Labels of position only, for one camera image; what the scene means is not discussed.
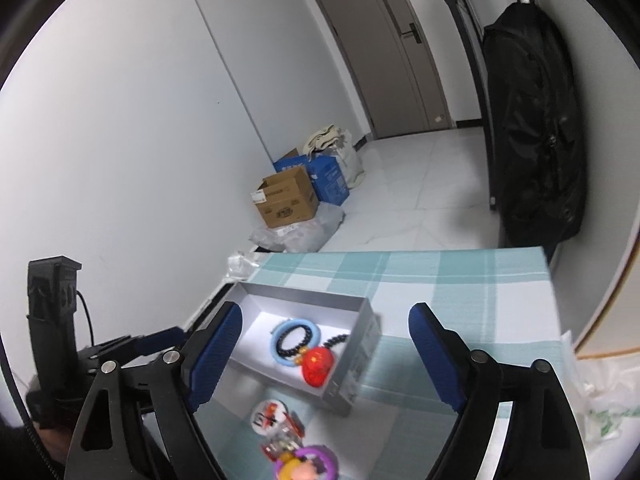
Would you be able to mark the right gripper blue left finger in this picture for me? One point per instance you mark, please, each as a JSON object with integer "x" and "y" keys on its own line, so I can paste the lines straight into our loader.
{"x": 138, "y": 422}

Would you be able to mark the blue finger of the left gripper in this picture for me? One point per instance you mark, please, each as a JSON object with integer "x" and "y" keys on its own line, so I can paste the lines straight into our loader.
{"x": 156, "y": 342}

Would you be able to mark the white sack with cloth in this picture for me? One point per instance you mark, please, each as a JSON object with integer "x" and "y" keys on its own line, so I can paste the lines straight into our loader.
{"x": 337, "y": 142}

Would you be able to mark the red clear gear charm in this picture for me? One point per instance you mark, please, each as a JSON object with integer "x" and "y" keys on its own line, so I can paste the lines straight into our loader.
{"x": 285, "y": 436}

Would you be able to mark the blue ring red charm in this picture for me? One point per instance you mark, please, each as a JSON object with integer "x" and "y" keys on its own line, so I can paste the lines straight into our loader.
{"x": 297, "y": 343}

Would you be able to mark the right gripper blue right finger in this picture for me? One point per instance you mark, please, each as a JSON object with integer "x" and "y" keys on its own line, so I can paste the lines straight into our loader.
{"x": 542, "y": 440}

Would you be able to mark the brown cardboard box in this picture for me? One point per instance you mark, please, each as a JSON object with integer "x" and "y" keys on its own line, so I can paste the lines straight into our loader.
{"x": 286, "y": 197}

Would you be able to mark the grey entrance door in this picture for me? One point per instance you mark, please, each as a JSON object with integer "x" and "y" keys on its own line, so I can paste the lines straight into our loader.
{"x": 391, "y": 64}

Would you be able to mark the silver plastic parcel bag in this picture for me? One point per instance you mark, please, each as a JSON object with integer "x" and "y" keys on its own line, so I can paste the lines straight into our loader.
{"x": 240, "y": 266}

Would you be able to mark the grey plastic parcel bag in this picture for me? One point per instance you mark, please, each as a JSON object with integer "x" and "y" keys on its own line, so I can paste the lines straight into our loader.
{"x": 301, "y": 237}

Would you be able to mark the teal checkered tablecloth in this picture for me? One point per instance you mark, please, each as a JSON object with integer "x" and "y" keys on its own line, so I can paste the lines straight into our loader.
{"x": 498, "y": 300}

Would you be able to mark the purple ring pig toy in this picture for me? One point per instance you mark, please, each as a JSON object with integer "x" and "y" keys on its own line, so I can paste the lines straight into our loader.
{"x": 313, "y": 462}

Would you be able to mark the silver phone box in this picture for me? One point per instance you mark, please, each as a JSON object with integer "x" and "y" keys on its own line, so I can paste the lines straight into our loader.
{"x": 347, "y": 323}

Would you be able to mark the blue cardboard box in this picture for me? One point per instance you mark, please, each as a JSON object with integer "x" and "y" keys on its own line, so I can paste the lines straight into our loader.
{"x": 325, "y": 174}

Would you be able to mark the black coat rack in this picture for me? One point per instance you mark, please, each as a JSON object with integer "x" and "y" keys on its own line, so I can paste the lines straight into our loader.
{"x": 471, "y": 36}

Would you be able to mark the black backpack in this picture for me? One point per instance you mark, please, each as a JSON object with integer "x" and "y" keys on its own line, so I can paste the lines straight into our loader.
{"x": 540, "y": 144}

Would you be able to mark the white plastic bag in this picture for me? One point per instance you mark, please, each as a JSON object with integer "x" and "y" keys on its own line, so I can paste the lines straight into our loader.
{"x": 604, "y": 393}

